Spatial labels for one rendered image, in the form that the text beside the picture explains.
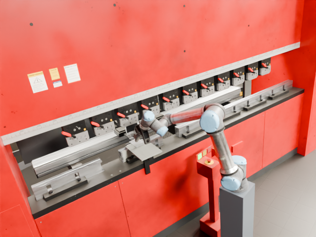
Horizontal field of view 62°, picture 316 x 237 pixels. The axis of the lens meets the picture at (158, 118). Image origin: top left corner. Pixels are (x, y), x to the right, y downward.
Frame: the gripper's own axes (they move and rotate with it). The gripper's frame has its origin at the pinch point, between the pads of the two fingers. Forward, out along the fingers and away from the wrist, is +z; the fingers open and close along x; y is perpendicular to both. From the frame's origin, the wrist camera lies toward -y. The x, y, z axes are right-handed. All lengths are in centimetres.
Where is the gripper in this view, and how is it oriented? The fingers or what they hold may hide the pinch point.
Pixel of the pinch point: (140, 140)
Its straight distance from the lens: 204.5
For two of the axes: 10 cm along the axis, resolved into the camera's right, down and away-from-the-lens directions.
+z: -2.6, 5.0, 8.3
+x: -8.3, 3.2, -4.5
